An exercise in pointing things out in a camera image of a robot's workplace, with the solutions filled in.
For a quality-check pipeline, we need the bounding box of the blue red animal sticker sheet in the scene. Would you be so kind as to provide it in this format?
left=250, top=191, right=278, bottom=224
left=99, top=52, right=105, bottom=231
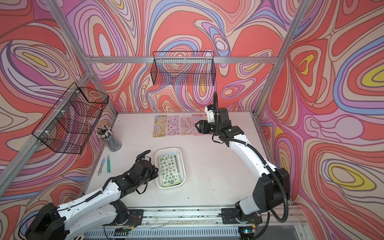
left=192, top=114, right=206, bottom=136

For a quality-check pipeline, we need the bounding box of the white plastic storage tray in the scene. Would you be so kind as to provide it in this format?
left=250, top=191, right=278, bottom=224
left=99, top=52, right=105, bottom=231
left=155, top=148, right=186, bottom=190

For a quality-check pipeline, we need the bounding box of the pink bonbon sticker sheet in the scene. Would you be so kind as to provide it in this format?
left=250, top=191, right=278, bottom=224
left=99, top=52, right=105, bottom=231
left=180, top=116, right=194, bottom=136

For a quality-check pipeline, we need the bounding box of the yellow green sticker sheet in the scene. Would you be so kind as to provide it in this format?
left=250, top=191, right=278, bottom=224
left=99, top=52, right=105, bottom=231
left=153, top=115, right=167, bottom=138

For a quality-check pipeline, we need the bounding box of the pink puffy sticker sheet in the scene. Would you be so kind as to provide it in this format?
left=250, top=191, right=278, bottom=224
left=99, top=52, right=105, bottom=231
left=167, top=116, right=180, bottom=136

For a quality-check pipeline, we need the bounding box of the green cream sticker sheet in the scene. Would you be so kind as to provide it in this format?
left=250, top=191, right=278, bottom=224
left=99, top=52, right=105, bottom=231
left=159, top=156, right=182, bottom=188

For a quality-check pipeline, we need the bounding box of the purple holographic sticker sheet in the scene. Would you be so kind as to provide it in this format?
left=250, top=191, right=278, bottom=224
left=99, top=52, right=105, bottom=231
left=161, top=152, right=177, bottom=158

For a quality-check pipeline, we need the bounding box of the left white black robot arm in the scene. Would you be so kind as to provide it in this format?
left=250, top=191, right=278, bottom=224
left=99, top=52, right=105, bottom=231
left=21, top=150, right=159, bottom=240

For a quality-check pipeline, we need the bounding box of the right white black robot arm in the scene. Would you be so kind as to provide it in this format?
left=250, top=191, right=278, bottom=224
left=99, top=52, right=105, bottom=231
left=195, top=92, right=290, bottom=223

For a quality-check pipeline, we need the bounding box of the green pen on table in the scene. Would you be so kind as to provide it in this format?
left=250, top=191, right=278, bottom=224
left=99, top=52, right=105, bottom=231
left=107, top=155, right=111, bottom=174

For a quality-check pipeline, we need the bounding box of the mesh pen cup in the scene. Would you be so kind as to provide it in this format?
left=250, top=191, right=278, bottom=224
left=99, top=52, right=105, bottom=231
left=102, top=133, right=122, bottom=152

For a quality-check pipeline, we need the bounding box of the small clear blue tool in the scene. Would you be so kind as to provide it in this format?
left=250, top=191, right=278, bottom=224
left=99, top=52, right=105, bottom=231
left=98, top=158, right=106, bottom=176

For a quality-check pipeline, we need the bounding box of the bundle of pens in cup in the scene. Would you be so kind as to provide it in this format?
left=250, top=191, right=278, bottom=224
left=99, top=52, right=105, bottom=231
left=96, top=125, right=113, bottom=140

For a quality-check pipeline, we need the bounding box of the black wire basket at back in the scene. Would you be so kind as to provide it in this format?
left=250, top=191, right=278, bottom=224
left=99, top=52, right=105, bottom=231
left=151, top=51, right=216, bottom=86

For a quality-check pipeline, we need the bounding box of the black wire basket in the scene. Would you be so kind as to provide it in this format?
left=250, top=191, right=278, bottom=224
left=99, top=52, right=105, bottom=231
left=32, top=83, right=109, bottom=155
left=151, top=51, right=216, bottom=86

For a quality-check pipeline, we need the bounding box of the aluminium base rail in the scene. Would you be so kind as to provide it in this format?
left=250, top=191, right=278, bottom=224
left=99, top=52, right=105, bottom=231
left=72, top=206, right=314, bottom=240

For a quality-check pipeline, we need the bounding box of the black wire basket on left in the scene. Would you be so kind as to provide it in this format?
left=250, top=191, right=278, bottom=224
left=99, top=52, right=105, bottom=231
left=32, top=83, right=109, bottom=155

